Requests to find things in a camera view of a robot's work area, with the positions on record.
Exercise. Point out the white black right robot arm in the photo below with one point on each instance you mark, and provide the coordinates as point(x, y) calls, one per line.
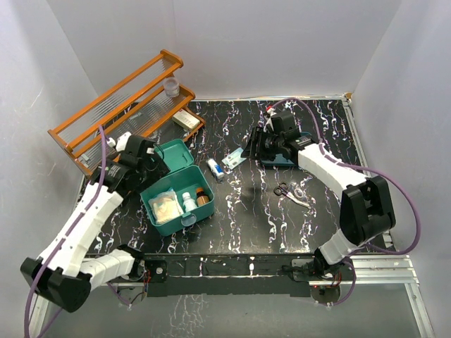
point(366, 208)

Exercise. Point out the black front mounting rail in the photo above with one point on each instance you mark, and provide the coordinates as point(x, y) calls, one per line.
point(223, 274)

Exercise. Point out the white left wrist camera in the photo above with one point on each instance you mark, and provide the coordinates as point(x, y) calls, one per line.
point(120, 143)

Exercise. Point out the orange wooden shelf rack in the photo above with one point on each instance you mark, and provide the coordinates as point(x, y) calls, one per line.
point(137, 104)

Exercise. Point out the light blue sachet packet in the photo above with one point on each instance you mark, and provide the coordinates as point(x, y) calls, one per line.
point(234, 159)

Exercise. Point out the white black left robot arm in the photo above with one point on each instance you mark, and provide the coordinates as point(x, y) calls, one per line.
point(60, 274)

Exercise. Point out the green medicine kit box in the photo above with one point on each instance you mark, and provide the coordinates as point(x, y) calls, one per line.
point(181, 198)

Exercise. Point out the bag of cotton balls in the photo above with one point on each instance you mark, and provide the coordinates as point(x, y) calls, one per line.
point(165, 207)

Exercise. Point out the black handled scissors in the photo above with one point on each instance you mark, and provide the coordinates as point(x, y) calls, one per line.
point(282, 189)

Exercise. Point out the clear plastic cup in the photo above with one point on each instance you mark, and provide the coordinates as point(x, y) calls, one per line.
point(171, 87)

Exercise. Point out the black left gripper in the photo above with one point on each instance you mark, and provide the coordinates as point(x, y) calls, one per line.
point(158, 164)

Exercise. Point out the teal divider tray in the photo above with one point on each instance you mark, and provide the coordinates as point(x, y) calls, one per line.
point(282, 160)

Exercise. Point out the white medicine box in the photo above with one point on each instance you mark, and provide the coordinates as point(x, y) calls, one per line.
point(186, 120)

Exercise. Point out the white plastic bottle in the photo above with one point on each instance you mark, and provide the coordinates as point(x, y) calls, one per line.
point(188, 202)

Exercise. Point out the bandage roll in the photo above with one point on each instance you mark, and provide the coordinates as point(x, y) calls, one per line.
point(215, 169)

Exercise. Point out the brown medicine bottle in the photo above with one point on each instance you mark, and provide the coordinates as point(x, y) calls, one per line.
point(202, 197)

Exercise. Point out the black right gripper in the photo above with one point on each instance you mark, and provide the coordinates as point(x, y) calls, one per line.
point(252, 151)

